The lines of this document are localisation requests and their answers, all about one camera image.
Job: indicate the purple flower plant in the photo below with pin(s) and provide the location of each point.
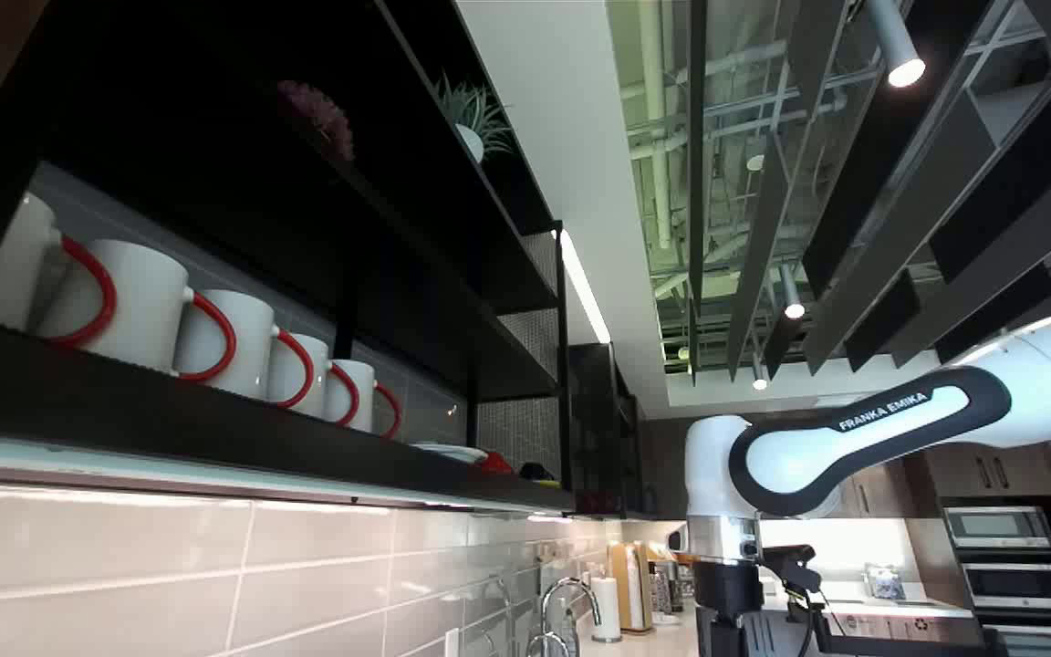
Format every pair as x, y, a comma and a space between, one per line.
322, 114

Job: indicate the black camera on stand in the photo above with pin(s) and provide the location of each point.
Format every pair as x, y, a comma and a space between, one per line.
794, 572

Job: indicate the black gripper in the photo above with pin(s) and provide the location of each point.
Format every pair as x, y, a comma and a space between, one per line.
723, 595

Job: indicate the chrome kitchen faucet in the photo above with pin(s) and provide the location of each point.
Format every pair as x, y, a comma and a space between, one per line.
558, 618

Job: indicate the paper towel roll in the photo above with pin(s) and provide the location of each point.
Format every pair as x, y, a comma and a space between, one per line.
609, 610

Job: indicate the white red-handled mug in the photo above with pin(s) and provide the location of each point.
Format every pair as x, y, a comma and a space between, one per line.
296, 375
351, 397
395, 412
117, 299
228, 339

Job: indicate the red bowl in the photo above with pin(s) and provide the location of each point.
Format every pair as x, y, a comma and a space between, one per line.
493, 466

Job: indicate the black wall shelf unit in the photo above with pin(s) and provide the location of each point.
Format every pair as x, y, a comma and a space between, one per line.
413, 248

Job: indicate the ceiling spot light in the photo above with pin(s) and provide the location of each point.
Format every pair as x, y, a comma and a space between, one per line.
898, 52

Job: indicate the green plant in white pot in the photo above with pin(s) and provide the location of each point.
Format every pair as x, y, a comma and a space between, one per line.
477, 117

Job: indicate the leftmost white mug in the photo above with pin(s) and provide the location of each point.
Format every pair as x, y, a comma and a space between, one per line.
30, 237

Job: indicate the built-in wall oven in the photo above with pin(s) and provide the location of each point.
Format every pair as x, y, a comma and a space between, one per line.
1004, 563

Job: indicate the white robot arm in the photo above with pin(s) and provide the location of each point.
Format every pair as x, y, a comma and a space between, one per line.
785, 466

